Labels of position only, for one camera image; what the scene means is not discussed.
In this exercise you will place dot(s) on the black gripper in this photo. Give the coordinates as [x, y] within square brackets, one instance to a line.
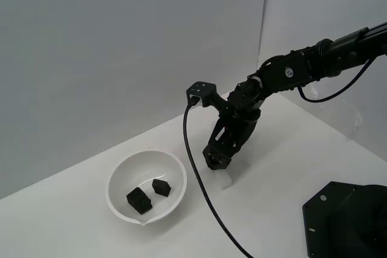
[243, 98]

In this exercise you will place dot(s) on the large black foam box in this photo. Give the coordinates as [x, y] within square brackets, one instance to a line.
[138, 200]

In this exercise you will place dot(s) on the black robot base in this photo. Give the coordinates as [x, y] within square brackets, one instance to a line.
[347, 224]

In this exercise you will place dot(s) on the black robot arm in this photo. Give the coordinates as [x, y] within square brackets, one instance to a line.
[332, 52]

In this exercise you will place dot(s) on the white bowl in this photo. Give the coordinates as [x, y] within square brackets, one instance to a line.
[151, 164]

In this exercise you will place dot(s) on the white foam block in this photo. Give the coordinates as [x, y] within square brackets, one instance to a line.
[225, 181]

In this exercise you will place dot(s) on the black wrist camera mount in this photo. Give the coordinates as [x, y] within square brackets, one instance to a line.
[201, 90]

